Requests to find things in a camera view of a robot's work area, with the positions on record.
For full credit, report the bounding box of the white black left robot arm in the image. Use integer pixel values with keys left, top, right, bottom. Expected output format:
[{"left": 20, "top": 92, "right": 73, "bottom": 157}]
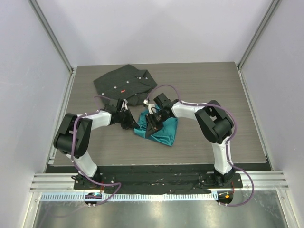
[{"left": 53, "top": 99, "right": 139, "bottom": 190}]

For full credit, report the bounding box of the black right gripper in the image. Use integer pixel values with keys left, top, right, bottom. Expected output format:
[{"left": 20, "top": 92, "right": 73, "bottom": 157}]
[{"left": 145, "top": 109, "right": 168, "bottom": 137}]

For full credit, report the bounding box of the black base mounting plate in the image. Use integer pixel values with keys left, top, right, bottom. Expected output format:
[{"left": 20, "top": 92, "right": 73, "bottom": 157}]
[{"left": 71, "top": 164, "right": 243, "bottom": 195}]

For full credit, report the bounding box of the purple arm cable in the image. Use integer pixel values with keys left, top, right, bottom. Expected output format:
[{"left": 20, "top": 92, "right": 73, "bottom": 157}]
[
  {"left": 70, "top": 95, "right": 122, "bottom": 207},
  {"left": 145, "top": 85, "right": 255, "bottom": 208}
]

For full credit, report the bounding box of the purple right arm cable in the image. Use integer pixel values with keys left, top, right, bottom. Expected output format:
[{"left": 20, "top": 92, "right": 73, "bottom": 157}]
[{"left": 145, "top": 85, "right": 255, "bottom": 208}]

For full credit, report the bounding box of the aluminium frame rail right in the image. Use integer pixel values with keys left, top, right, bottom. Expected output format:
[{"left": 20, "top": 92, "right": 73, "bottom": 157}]
[{"left": 237, "top": 0, "right": 282, "bottom": 70}]

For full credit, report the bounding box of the aluminium frame post left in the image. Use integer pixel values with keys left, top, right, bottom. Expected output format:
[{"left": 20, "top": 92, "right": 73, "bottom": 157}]
[{"left": 28, "top": 0, "right": 73, "bottom": 74}]

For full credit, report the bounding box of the dark pinstriped shirt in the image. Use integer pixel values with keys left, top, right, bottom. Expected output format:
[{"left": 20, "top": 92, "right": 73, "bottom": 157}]
[{"left": 93, "top": 65, "right": 157, "bottom": 106}]

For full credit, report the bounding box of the white slotted cable duct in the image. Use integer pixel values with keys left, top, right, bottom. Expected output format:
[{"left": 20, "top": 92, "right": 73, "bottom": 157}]
[{"left": 40, "top": 191, "right": 218, "bottom": 202}]

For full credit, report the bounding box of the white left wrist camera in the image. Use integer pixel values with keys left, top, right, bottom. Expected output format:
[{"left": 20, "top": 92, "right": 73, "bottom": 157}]
[{"left": 121, "top": 99, "right": 128, "bottom": 111}]

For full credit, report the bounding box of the teal satin napkin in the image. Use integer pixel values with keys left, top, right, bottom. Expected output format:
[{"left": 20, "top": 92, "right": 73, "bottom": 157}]
[{"left": 133, "top": 111, "right": 178, "bottom": 147}]

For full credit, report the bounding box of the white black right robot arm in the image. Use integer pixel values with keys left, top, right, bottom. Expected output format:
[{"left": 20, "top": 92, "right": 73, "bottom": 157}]
[{"left": 143, "top": 93, "right": 235, "bottom": 188}]

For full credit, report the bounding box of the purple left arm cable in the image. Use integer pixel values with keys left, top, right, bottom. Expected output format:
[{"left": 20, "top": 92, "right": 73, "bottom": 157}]
[{"left": 70, "top": 95, "right": 122, "bottom": 207}]

